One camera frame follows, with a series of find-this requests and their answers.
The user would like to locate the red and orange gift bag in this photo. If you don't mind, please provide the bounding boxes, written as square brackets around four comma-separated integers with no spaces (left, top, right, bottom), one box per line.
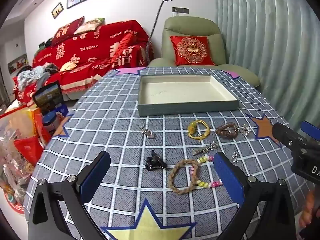
[0,105,52,165]

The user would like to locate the pale green armchair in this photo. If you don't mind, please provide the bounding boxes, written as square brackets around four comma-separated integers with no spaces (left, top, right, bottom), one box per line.
[147,16,260,88]

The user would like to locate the wall poster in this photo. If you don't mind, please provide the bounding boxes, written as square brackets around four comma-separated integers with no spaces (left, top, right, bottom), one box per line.
[7,54,27,74]

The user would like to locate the person's right hand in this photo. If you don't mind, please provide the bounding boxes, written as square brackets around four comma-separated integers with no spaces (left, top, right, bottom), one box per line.
[298,189,317,233]

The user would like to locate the silver pendant keychain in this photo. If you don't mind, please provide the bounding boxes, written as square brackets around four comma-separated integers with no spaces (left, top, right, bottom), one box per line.
[140,126,156,139]

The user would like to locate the silver hair clip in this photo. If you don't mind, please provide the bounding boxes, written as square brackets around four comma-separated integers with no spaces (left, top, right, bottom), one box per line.
[192,142,217,155]

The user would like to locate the blue round tin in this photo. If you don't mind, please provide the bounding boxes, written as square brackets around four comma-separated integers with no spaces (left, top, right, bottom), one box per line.
[42,111,57,135]

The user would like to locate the black hair clip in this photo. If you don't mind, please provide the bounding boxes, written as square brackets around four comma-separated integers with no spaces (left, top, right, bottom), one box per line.
[145,150,168,172]

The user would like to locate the landscape print box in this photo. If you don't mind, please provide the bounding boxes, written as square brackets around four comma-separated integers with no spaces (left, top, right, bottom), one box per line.
[32,80,63,115]

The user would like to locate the shallow grey-green cardboard box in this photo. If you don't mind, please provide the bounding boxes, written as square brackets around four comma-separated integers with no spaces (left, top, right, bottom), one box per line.
[138,74,240,117]

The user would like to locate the pile of grey clothes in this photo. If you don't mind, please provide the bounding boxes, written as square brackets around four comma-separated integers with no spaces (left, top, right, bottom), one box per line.
[15,64,59,92]

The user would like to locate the small black photo frame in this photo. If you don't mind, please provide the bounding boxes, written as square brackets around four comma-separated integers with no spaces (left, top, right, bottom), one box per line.
[51,2,64,18]

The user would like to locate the grey checkered tablecloth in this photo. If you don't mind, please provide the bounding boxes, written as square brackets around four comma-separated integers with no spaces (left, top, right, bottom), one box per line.
[25,66,313,240]

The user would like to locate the braided brown hair tie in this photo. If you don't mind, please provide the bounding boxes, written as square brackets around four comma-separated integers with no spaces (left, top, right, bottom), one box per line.
[168,159,201,197]

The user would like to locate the pastel bead bracelet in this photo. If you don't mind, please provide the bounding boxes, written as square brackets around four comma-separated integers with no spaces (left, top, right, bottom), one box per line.
[189,155,223,188]

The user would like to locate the photo print cushion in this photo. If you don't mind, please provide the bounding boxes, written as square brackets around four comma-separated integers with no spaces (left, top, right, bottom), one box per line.
[74,17,105,35]

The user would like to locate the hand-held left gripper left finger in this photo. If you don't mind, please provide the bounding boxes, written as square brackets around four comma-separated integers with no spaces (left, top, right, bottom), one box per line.
[27,151,112,240]

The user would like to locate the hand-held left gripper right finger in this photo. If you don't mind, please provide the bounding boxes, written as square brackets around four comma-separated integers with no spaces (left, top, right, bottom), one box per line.
[214,151,297,240]

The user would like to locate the silver chain necklace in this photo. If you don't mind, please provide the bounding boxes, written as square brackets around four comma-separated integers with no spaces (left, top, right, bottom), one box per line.
[237,124,252,137]

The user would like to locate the yellow cord bracelet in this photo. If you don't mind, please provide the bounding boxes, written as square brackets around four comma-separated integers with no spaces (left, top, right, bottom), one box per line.
[187,120,211,139]

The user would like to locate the red embroidered cushion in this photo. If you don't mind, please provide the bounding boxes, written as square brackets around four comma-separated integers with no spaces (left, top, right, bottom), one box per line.
[170,35,215,66]

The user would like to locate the golden plush pouch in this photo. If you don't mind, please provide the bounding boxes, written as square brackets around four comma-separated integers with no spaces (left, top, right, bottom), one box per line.
[60,55,80,71]

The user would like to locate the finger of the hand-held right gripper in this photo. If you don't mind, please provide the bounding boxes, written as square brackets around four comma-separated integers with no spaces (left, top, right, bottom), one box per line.
[301,120,320,142]
[272,122,307,151]

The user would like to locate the dark red pillow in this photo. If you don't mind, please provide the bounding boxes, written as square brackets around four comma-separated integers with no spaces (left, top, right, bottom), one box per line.
[51,16,85,47]

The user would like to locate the clear plastic bag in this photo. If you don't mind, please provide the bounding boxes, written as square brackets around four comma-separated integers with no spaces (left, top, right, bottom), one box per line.
[0,115,35,205]

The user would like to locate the pale green curtain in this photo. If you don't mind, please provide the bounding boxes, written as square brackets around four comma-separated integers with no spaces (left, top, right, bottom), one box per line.
[216,0,320,130]

